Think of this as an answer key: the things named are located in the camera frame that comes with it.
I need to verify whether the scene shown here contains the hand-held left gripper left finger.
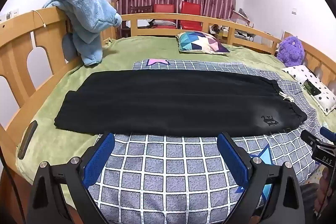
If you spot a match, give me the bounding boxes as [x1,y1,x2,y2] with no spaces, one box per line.
[26,132,116,224]

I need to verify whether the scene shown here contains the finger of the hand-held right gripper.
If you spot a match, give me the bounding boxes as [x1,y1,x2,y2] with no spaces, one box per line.
[320,126,336,142]
[301,130,323,148]

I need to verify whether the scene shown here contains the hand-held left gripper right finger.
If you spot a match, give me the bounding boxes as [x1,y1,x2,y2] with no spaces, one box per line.
[217,132,306,224]

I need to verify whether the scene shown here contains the black pants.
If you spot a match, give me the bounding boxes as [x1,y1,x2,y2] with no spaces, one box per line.
[54,69,308,138]

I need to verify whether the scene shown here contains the person's right hand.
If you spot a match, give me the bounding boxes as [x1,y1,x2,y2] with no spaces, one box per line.
[314,169,336,214]

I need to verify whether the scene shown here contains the white flower print pillow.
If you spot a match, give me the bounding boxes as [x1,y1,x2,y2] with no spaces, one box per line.
[281,65,336,116]

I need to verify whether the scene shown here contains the dark phone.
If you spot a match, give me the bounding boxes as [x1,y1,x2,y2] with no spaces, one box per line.
[304,80,321,96]

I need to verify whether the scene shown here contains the grey checked star blanket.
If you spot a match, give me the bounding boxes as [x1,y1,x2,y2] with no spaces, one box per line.
[88,58,329,224]

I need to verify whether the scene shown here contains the black phone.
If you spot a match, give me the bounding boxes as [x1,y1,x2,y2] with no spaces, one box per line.
[17,120,38,160]

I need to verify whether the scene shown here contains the green bed sheet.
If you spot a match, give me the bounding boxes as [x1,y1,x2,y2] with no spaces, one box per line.
[15,35,296,205]

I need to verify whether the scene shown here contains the purple plush toy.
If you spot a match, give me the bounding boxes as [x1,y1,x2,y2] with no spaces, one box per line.
[277,35,305,67]

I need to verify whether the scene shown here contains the geometric patterned pillow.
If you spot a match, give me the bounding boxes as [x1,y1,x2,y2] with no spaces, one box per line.
[176,31,231,55]

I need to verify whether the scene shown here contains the cardboard box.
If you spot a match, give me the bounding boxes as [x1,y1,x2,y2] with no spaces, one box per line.
[232,9,252,28]

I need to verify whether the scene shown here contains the light blue fleece blanket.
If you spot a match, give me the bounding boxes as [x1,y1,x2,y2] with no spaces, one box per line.
[43,0,122,66]

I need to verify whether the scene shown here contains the dark wooden chair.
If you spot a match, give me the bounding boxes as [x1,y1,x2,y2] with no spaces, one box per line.
[130,5,153,28]

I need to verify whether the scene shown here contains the red chair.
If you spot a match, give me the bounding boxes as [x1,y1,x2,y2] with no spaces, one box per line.
[180,1,202,30]
[153,4,176,28]

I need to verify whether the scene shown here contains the wooden bed frame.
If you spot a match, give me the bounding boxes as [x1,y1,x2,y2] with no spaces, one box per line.
[0,6,336,189]

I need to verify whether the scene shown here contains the thin charging cable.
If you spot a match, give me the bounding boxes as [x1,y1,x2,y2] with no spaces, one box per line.
[31,10,48,28]

